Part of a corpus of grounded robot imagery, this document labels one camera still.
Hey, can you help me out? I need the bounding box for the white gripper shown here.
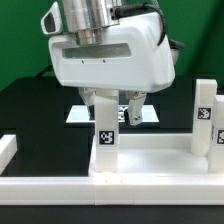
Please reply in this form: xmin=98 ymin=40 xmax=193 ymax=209
xmin=41 ymin=1 xmax=175 ymax=126

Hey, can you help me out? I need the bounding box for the white desk top tray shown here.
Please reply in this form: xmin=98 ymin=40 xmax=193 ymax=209
xmin=87 ymin=133 xmax=224 ymax=178

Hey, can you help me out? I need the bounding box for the fiducial marker plate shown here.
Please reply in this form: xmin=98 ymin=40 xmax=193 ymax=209
xmin=66 ymin=105 xmax=159 ymax=124

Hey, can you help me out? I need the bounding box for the white left fence block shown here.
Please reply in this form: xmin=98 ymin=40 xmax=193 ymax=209
xmin=0 ymin=135 xmax=17 ymax=175

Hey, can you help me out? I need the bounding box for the white front fence bar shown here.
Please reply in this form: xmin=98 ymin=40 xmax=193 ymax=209
xmin=0 ymin=176 xmax=224 ymax=205

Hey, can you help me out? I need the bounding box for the black cable bundle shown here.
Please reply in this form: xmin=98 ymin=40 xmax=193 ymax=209
xmin=39 ymin=65 xmax=55 ymax=78

